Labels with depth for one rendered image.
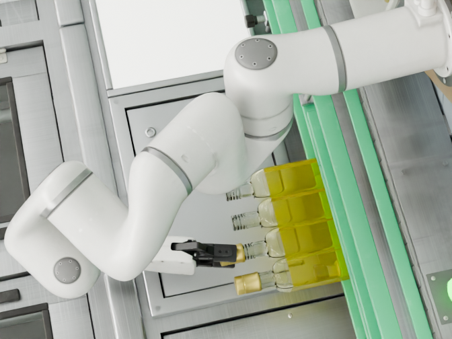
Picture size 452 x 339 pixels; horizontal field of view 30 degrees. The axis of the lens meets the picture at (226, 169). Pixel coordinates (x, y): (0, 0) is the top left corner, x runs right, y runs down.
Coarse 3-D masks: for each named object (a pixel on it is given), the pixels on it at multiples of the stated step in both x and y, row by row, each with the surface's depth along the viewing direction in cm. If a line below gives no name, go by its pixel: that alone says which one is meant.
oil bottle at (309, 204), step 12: (300, 192) 155; (312, 192) 155; (324, 192) 155; (264, 204) 154; (276, 204) 154; (288, 204) 154; (300, 204) 154; (312, 204) 154; (324, 204) 154; (264, 216) 153; (276, 216) 153; (288, 216) 153; (300, 216) 153; (312, 216) 153; (324, 216) 154; (264, 228) 154
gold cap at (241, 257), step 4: (236, 244) 153; (240, 244) 152; (240, 248) 152; (240, 252) 152; (240, 256) 152; (244, 256) 152; (236, 260) 152; (240, 260) 152; (244, 260) 152; (224, 264) 152; (228, 264) 152
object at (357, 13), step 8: (352, 0) 158; (360, 0) 158; (368, 0) 158; (376, 0) 158; (392, 0) 137; (352, 8) 158; (360, 8) 157; (368, 8) 157; (376, 8) 157; (384, 8) 157; (392, 8) 139; (360, 16) 157
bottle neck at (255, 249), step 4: (244, 244) 153; (248, 244) 153; (252, 244) 153; (256, 244) 153; (260, 244) 152; (264, 244) 152; (244, 248) 152; (248, 248) 152; (252, 248) 152; (256, 248) 152; (260, 248) 152; (264, 248) 152; (244, 252) 152; (248, 252) 152; (252, 252) 152; (256, 252) 152; (260, 252) 152; (264, 252) 152; (248, 256) 152; (252, 256) 152; (256, 256) 152; (260, 256) 153
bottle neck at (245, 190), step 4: (244, 184) 156; (248, 184) 156; (236, 188) 155; (240, 188) 155; (244, 188) 156; (248, 188) 156; (228, 192) 155; (232, 192) 155; (236, 192) 155; (240, 192) 155; (244, 192) 156; (248, 192) 156; (228, 196) 155; (232, 196) 155; (236, 196) 156; (240, 196) 156; (244, 196) 156; (248, 196) 157; (228, 200) 156
